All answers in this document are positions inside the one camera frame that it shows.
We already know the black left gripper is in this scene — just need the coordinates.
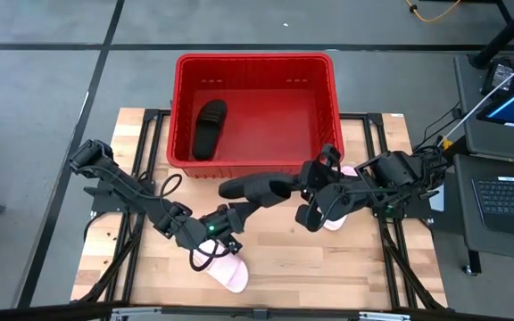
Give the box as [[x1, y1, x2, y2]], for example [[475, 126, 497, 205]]
[[199, 201, 262, 244]]

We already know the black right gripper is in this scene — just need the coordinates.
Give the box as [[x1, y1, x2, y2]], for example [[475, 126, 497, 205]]
[[299, 160, 366, 210]]

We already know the black slide sandal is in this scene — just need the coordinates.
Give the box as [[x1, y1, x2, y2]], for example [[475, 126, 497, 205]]
[[218, 172, 302, 209], [191, 98, 229, 162]]

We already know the red plastic bin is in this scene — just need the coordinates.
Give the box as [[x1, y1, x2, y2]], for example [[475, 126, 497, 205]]
[[166, 52, 345, 179]]

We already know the black equipment cart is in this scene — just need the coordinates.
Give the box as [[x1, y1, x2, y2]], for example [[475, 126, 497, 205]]
[[452, 53, 514, 276]]

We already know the black cart caster wheel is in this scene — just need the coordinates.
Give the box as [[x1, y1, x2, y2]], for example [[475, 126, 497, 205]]
[[460, 249, 484, 276]]

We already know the black laptop keyboard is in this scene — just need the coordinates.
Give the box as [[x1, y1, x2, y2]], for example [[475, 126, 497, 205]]
[[452, 153, 514, 242]]

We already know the white rod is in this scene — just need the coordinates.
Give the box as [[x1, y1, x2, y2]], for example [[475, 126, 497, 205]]
[[442, 49, 514, 144]]

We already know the black power adapter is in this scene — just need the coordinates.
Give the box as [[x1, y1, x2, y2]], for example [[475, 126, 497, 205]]
[[480, 56, 514, 97]]

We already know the black tripod stand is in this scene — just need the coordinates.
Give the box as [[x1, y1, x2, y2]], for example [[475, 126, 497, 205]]
[[468, 0, 514, 70]]

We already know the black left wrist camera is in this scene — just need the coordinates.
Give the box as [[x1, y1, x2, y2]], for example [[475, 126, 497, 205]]
[[215, 232, 245, 256]]

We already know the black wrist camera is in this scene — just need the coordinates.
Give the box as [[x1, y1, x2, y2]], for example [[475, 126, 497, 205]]
[[215, 232, 245, 256], [318, 142, 344, 169]]

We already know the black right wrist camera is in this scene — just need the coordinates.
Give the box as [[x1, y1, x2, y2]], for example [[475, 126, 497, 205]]
[[318, 142, 344, 169]]

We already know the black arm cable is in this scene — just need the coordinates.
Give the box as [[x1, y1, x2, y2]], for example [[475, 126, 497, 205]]
[[157, 173, 184, 213], [188, 239, 232, 273]]

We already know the black aluminium table frame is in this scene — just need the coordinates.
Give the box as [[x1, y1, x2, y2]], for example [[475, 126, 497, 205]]
[[340, 111, 446, 311], [76, 108, 172, 305]]

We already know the black front rail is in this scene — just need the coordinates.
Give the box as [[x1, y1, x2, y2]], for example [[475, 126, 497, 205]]
[[0, 300, 514, 321]]

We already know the orange cable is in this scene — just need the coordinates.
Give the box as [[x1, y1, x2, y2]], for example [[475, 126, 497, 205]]
[[403, 0, 463, 23]]

